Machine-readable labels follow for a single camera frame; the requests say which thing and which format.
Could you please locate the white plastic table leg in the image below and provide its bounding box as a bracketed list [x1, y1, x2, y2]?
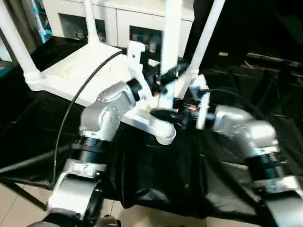
[0, 0, 42, 85]
[83, 0, 102, 45]
[160, 0, 183, 110]
[187, 0, 226, 77]

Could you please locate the white plastic table top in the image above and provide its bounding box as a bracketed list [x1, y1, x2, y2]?
[24, 42, 200, 145]

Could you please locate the white glass-door cabinet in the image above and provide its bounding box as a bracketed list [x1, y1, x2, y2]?
[42, 0, 196, 56]

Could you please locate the teal plastic object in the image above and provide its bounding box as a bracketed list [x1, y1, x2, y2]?
[31, 0, 53, 44]

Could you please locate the black table mat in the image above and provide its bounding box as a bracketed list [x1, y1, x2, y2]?
[0, 35, 303, 223]

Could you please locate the grey curtain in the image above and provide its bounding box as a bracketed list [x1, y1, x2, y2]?
[0, 0, 38, 62]

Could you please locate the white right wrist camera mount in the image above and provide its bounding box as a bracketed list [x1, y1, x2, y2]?
[188, 75, 212, 131]

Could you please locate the black metal table frame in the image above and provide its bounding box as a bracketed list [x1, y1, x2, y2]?
[0, 179, 48, 211]

